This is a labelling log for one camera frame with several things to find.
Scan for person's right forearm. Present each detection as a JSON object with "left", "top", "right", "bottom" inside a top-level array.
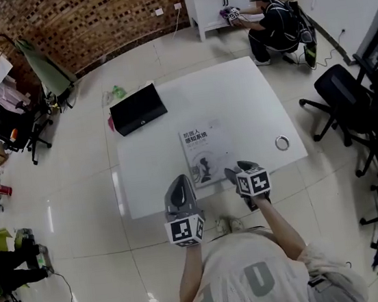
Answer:
[{"left": 255, "top": 191, "right": 310, "bottom": 266}]

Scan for black office chair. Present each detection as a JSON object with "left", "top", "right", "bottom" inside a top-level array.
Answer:
[
  {"left": 294, "top": 60, "right": 378, "bottom": 188},
  {"left": 0, "top": 91, "right": 59, "bottom": 171}
]

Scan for grey white book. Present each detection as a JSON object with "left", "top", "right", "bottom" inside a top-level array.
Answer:
[{"left": 176, "top": 116, "right": 247, "bottom": 192}]

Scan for black power cable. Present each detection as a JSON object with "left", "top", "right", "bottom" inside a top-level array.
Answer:
[{"left": 281, "top": 32, "right": 350, "bottom": 74}]

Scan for white cable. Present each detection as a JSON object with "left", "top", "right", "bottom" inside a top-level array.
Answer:
[{"left": 169, "top": 8, "right": 184, "bottom": 40}]

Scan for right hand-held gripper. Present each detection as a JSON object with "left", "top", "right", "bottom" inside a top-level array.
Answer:
[{"left": 223, "top": 157, "right": 275, "bottom": 215}]

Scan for black flat case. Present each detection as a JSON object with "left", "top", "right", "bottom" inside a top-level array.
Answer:
[{"left": 106, "top": 81, "right": 171, "bottom": 139}]

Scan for person's left forearm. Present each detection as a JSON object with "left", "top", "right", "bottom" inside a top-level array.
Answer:
[{"left": 171, "top": 242, "right": 210, "bottom": 302}]

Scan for metal ring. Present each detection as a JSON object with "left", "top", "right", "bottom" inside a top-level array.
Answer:
[{"left": 273, "top": 134, "right": 292, "bottom": 152}]

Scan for red can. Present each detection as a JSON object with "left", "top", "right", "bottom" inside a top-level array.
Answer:
[{"left": 0, "top": 181, "right": 14, "bottom": 198}]

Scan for person's beige printed shirt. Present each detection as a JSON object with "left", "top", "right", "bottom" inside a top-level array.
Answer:
[{"left": 178, "top": 213, "right": 370, "bottom": 302}]

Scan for green ironing board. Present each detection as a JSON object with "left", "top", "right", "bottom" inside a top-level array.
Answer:
[{"left": 14, "top": 30, "right": 81, "bottom": 104}]

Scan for white cabinet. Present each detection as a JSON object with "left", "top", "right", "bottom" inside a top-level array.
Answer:
[{"left": 178, "top": 0, "right": 284, "bottom": 45}]

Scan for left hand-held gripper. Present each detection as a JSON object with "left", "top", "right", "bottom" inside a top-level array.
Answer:
[{"left": 158, "top": 171, "right": 210, "bottom": 251}]

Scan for person's white shoes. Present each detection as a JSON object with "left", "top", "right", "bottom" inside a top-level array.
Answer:
[{"left": 214, "top": 213, "right": 245, "bottom": 238}]

